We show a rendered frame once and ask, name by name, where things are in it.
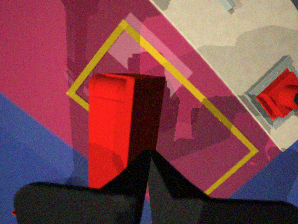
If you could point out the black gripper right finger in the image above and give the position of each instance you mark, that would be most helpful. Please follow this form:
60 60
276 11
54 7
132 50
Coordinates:
175 200

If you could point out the cream flat base plate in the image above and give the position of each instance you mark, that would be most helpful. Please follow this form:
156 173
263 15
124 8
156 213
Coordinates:
248 44

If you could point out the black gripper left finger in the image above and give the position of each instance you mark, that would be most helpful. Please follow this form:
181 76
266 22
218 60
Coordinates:
118 202

